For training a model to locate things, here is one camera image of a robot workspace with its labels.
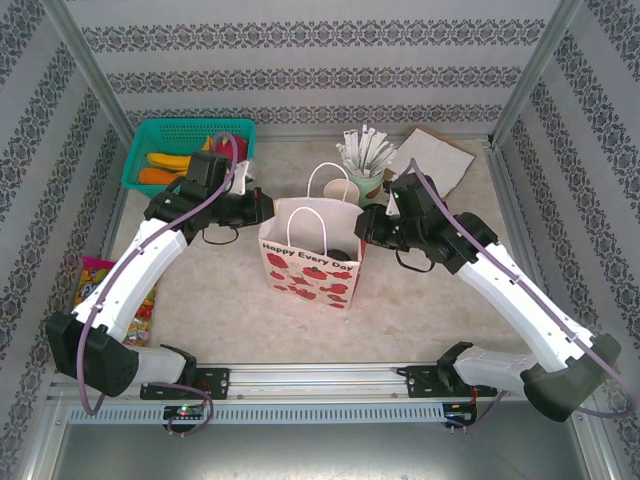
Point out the yellow banana bunch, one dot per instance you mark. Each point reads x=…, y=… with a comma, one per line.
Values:
x=167, y=161

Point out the aluminium frame post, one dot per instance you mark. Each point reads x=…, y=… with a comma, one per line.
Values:
x=85, y=65
x=535, y=65

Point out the orange fruit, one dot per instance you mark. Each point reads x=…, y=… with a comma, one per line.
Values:
x=157, y=176

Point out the colourful candy bag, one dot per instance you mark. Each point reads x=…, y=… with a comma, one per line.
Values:
x=87, y=285

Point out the aluminium mounting rail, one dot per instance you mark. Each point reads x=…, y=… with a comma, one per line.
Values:
x=310, y=380

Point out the aluminium frame side rail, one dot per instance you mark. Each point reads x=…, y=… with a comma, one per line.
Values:
x=510, y=200

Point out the small circuit board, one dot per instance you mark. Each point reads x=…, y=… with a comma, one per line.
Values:
x=460, y=415
x=185, y=412

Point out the aluminium frame cross bar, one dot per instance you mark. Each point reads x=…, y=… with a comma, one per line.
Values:
x=300, y=132

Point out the pink dragon fruit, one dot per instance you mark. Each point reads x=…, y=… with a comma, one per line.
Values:
x=240, y=147

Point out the tomato print paper bag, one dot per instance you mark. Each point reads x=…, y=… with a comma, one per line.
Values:
x=310, y=285

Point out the brown cardboard box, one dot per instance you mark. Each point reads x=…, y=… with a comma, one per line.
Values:
x=462, y=172

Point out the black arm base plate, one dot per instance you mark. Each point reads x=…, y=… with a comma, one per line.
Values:
x=417, y=382
x=217, y=382

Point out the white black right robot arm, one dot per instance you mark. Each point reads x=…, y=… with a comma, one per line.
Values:
x=525, y=300

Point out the white napkin stack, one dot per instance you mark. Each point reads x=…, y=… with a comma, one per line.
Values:
x=435, y=155

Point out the teal plastic basket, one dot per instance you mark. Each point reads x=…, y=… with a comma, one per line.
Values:
x=150, y=135

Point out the mint holder with leather tag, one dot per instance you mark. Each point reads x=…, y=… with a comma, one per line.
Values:
x=362, y=175

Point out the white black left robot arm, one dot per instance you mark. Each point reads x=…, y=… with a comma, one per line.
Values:
x=135, y=280

